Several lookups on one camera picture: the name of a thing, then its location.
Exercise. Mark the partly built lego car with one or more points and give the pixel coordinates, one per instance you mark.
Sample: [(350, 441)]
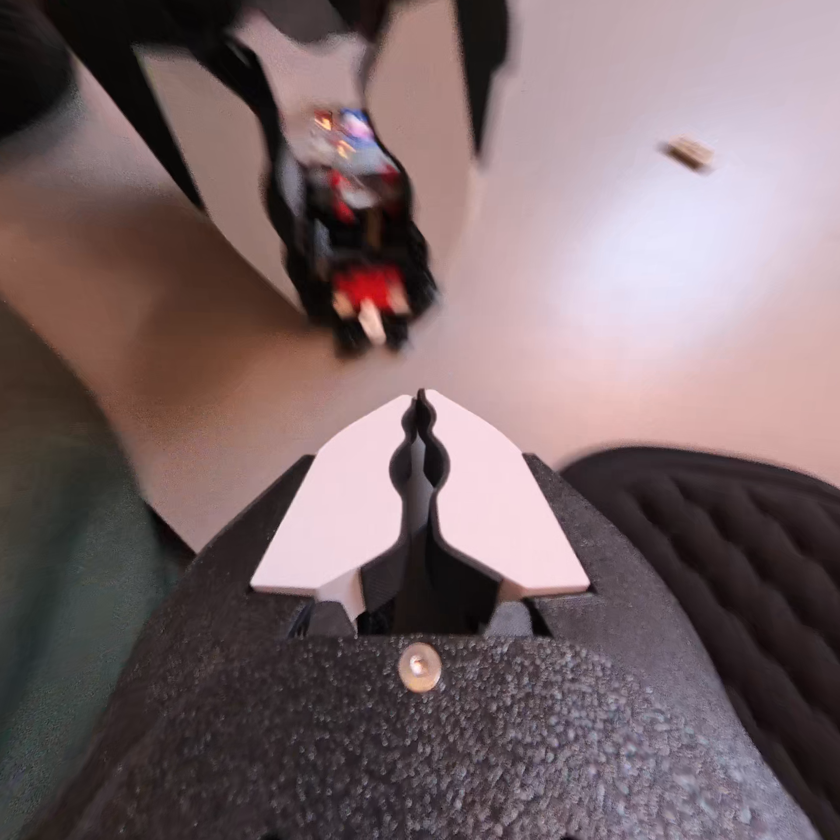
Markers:
[(355, 236)]

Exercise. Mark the person's green sweatshirt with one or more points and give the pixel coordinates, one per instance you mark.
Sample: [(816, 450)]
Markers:
[(66, 591)]

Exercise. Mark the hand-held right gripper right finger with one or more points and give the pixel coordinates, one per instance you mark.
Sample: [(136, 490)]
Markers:
[(512, 525)]

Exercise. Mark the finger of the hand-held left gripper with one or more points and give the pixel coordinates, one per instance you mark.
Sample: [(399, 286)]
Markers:
[(217, 158), (433, 131)]

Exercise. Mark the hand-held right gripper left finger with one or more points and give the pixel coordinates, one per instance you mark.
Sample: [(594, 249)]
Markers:
[(328, 525)]

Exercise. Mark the tan flat lego plate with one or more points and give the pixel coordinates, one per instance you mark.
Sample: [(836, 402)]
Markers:
[(689, 154)]

